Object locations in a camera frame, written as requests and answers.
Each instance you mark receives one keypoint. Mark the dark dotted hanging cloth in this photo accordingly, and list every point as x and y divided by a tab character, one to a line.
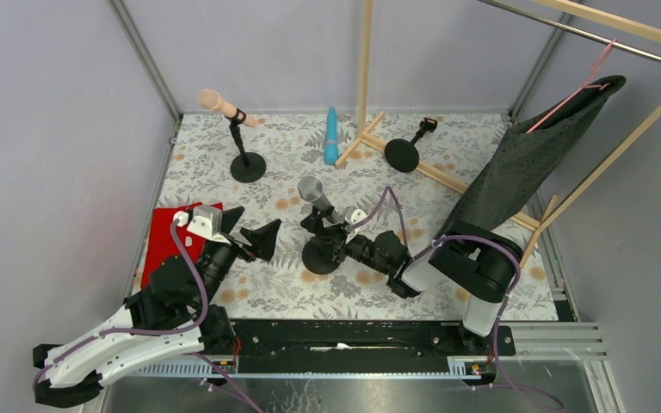
526	155

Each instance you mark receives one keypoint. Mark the red folded shirt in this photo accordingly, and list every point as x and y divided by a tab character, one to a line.
161	245

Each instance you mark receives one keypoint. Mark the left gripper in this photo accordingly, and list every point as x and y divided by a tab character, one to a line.
238	240

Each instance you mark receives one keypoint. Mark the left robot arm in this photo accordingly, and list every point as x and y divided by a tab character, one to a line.
172	317

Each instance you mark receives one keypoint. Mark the beige microphone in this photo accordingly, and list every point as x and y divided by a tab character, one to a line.
211	100

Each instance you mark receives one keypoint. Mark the grey microphone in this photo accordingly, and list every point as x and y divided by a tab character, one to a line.
311	190

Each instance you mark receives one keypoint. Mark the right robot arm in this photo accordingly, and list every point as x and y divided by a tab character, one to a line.
483	263

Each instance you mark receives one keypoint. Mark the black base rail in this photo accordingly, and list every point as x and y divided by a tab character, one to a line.
332	346

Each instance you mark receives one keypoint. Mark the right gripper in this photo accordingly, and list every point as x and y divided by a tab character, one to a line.
335	240

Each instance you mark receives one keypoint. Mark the pink wire hanger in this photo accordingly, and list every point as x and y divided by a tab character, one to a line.
593	70

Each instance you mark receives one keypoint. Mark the floral table mat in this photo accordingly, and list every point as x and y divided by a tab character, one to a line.
411	205

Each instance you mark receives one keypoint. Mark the blue microphone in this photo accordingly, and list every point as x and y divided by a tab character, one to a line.
331	153

